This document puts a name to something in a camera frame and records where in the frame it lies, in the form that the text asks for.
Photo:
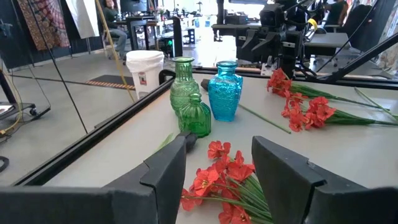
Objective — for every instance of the tall green glass vase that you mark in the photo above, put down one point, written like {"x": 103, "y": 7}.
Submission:
{"x": 183, "y": 90}

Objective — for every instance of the black office chair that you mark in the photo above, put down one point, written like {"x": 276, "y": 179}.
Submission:
{"x": 360, "y": 18}

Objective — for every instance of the patterned tapestry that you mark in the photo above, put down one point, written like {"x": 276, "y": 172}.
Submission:
{"x": 46, "y": 21}

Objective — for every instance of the black mat striped edge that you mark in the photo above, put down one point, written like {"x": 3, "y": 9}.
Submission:
{"x": 105, "y": 80}

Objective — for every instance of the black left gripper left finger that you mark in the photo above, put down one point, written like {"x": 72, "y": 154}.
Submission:
{"x": 149, "y": 193}

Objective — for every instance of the red blossom flower bunch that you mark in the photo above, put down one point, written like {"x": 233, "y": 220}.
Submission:
{"x": 278, "y": 82}
{"x": 320, "y": 113}
{"x": 205, "y": 180}

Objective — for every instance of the blue glass vase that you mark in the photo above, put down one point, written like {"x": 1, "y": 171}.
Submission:
{"x": 224, "y": 93}

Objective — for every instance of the white trash bin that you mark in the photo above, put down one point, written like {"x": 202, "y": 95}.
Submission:
{"x": 144, "y": 71}

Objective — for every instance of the black desk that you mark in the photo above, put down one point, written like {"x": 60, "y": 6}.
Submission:
{"x": 133, "y": 22}

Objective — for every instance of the black rolling cart base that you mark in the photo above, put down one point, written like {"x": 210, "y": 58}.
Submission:
{"x": 18, "y": 107}

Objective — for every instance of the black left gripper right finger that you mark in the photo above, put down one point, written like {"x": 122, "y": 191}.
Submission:
{"x": 295, "y": 193}

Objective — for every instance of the black metal stand frame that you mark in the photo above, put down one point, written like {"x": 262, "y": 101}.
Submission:
{"x": 363, "y": 59}

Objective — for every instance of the black artificial tulip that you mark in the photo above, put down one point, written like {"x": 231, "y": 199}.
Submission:
{"x": 204, "y": 84}

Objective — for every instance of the computer monitor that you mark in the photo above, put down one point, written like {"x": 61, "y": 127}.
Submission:
{"x": 133, "y": 5}

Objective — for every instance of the white hanging cloth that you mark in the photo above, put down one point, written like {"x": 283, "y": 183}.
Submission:
{"x": 84, "y": 18}

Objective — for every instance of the person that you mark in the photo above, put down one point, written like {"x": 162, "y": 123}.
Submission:
{"x": 113, "y": 18}
{"x": 335, "y": 12}

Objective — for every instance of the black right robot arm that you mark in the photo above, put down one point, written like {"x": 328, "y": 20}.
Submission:
{"x": 287, "y": 67}

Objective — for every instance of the small green glass vase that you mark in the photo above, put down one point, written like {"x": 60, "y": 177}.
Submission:
{"x": 195, "y": 119}

